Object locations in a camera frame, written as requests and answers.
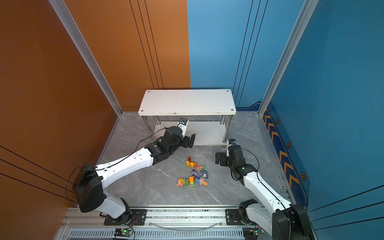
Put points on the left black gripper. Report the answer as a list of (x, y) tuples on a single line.
[(186, 143)]

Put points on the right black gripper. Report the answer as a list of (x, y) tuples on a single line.
[(223, 156)]

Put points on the purple figure toy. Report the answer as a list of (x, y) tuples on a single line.
[(195, 174)]

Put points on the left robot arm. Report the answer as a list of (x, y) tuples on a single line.
[(90, 186)]

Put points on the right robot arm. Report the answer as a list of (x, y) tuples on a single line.
[(280, 218)]

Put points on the orange yellow duck toy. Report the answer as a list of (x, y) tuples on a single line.
[(190, 163)]

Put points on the pink green toy car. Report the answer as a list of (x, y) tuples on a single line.
[(200, 168)]

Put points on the pink yellow bear toy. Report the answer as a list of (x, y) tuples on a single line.
[(182, 182)]

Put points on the blue Stitch ice-cream toy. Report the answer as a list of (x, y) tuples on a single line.
[(201, 180)]

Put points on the white two-tier shelf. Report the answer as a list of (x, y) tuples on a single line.
[(189, 103)]

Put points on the green orange toy truck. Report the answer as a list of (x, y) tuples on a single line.
[(191, 182)]

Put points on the right green circuit board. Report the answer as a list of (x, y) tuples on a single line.
[(251, 233)]

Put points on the green circuit board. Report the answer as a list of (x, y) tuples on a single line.
[(251, 233), (124, 234)]

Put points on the left green circuit board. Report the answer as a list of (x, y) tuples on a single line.
[(124, 234)]

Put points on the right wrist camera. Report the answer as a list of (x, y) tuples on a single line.
[(231, 144)]

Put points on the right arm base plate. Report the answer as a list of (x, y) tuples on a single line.
[(234, 218)]

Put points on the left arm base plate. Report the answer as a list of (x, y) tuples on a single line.
[(135, 217)]

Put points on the aluminium rail frame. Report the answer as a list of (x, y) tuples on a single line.
[(162, 223)]

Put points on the left aluminium corner post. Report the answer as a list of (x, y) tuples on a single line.
[(76, 36)]

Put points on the aluminium corner post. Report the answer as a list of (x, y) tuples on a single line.
[(76, 36), (294, 38)]

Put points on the right aluminium corner post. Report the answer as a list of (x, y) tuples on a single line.
[(294, 38)]

